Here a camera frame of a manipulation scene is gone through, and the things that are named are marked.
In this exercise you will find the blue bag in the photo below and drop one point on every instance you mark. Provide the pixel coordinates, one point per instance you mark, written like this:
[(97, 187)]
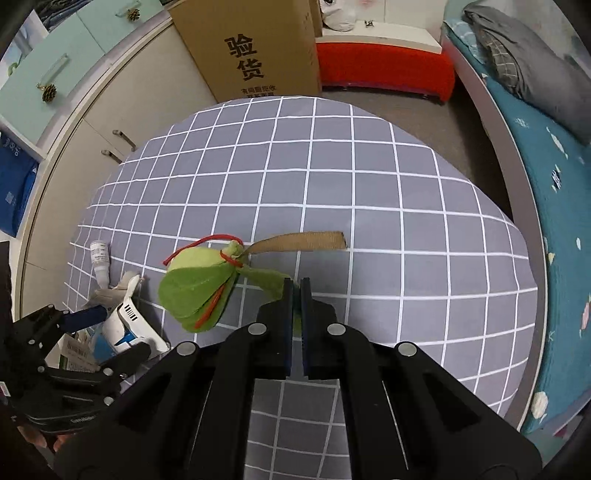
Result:
[(16, 194)]

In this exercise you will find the grey clothes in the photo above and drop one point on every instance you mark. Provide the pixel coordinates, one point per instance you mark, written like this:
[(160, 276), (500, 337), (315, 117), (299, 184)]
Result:
[(531, 69)]

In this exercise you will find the teal bed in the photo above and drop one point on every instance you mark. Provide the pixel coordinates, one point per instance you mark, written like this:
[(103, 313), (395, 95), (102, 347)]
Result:
[(554, 184)]

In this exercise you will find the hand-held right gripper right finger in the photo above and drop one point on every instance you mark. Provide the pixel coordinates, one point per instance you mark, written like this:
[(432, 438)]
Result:
[(304, 323)]

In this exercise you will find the green white paper packet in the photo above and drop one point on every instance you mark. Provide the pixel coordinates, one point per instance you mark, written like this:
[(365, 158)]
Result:
[(76, 353)]

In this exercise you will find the grey checked tablecloth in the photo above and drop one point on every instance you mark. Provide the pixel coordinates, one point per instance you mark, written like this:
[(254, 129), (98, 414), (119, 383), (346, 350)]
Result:
[(369, 184)]

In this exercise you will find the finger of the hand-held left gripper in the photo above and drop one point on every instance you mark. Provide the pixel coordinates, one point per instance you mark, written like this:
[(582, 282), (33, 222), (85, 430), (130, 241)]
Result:
[(134, 355), (85, 316)]

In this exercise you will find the red bench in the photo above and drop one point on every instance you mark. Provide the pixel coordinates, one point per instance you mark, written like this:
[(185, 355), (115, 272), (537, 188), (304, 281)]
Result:
[(383, 64)]

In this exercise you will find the small mint green drawer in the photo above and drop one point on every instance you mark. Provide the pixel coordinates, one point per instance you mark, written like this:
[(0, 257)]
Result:
[(101, 23)]

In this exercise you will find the large mint green drawer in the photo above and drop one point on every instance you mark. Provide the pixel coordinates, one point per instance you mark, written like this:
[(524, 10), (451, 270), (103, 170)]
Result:
[(69, 74)]

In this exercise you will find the brown cardboard box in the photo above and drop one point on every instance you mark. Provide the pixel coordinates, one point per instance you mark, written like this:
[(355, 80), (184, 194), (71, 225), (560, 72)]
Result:
[(258, 46)]

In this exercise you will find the person's left hand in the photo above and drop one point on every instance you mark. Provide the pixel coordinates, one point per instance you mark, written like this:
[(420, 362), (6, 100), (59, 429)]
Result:
[(51, 445)]

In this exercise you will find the small white bottle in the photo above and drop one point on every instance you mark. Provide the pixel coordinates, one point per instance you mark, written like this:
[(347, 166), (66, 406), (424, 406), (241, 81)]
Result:
[(99, 256)]

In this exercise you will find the white blue plastic device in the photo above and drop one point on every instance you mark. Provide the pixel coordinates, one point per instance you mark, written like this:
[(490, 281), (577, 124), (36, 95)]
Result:
[(134, 323)]

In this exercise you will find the white plush toy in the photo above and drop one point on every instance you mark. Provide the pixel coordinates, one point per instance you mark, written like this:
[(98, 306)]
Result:
[(337, 16)]

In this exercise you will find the pine cone ornament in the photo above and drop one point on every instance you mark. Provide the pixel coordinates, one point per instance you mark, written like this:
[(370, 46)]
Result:
[(49, 93), (134, 14)]

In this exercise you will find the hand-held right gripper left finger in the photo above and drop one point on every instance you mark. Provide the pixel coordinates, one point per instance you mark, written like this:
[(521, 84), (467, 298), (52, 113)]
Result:
[(288, 323)]

